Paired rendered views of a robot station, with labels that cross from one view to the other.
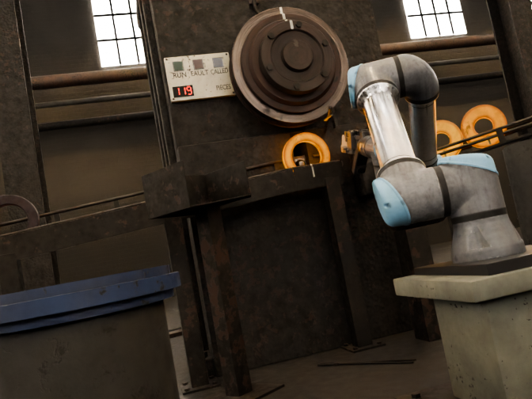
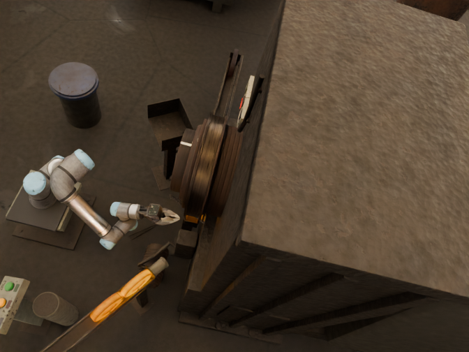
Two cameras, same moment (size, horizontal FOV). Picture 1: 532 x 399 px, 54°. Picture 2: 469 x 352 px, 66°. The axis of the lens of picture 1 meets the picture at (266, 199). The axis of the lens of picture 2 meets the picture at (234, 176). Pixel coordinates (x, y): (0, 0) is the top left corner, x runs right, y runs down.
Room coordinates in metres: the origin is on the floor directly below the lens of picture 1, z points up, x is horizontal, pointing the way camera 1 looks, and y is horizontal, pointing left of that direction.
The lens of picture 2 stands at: (2.21, -0.93, 2.50)
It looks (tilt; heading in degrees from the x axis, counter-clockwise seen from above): 61 degrees down; 94
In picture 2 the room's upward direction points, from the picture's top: 23 degrees clockwise
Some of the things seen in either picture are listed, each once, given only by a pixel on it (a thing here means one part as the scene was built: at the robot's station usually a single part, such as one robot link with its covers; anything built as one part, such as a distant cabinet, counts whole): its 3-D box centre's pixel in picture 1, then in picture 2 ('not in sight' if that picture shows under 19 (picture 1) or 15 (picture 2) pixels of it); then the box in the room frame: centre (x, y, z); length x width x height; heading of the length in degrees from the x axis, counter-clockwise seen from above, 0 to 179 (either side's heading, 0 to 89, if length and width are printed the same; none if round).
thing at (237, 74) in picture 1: (289, 66); (204, 165); (2.02, -0.19, 1.11); 0.47 x 0.06 x 0.47; 104
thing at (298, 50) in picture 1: (296, 57); (182, 160); (1.92, -0.21, 1.11); 0.28 x 0.06 x 0.28; 104
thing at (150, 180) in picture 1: (214, 280); (169, 149); (1.64, 0.21, 0.36); 0.26 x 0.20 x 0.72; 139
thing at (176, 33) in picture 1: (274, 150); (281, 209); (2.43, -0.08, 0.88); 1.08 x 0.73 x 1.76; 104
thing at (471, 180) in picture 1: (467, 184); (37, 184); (1.17, -0.45, 0.49); 0.13 x 0.12 x 0.14; 81
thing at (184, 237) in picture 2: (364, 166); (186, 244); (2.09, -0.41, 0.68); 0.11 x 0.08 x 0.24; 14
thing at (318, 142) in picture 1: (305, 156); not in sight; (2.02, -0.19, 0.75); 0.18 x 0.03 x 0.18; 103
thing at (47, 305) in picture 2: not in sight; (58, 310); (1.61, -0.95, 0.26); 0.12 x 0.12 x 0.52
